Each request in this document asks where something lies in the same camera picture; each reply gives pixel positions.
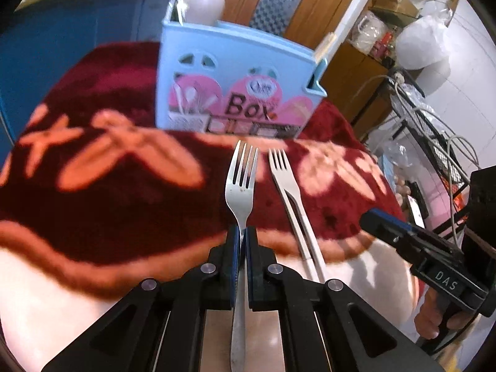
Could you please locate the black wire rack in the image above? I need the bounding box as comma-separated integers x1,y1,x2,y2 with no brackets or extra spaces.
382,68,478,227

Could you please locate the cardboard box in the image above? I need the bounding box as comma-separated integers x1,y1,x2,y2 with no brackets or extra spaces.
371,0,422,17

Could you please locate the beige spoon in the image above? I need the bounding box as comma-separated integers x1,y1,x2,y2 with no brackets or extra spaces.
186,0,226,26

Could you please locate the metal fork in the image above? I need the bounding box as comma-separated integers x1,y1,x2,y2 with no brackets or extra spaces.
225,140,259,372

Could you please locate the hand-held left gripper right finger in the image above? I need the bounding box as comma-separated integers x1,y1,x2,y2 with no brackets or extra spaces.
244,227,444,372

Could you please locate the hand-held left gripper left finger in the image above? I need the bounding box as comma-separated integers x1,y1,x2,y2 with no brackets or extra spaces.
41,225,243,372

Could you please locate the wooden door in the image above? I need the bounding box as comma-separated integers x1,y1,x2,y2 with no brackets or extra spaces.
215,0,374,53

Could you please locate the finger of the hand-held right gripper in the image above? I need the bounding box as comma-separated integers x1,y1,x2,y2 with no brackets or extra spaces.
360,208,466,265

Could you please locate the light blue utensil box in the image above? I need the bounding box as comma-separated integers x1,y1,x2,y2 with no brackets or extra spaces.
155,19,327,140

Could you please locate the blue kitchen base cabinet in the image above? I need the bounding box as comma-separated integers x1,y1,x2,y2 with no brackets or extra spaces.
0,0,175,144

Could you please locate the grey cable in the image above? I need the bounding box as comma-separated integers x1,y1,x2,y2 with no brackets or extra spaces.
351,73,482,238

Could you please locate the clear plastic bag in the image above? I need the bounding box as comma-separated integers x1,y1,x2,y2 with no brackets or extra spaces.
383,139,412,168

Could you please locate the white fork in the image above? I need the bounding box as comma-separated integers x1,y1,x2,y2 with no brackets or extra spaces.
268,148,327,283

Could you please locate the white plastic bag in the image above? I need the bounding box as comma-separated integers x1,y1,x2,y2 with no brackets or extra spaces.
395,15,453,71

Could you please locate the person's right hand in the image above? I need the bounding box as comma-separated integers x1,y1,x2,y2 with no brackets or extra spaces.
414,290,478,342

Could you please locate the red floral blanket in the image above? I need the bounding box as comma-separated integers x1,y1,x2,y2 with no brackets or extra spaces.
0,41,421,372

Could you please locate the pile of eggs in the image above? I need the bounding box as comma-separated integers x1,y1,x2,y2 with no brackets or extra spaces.
393,178,414,199

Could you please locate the wooden shelf unit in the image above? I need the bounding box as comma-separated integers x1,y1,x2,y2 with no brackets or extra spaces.
320,0,463,132

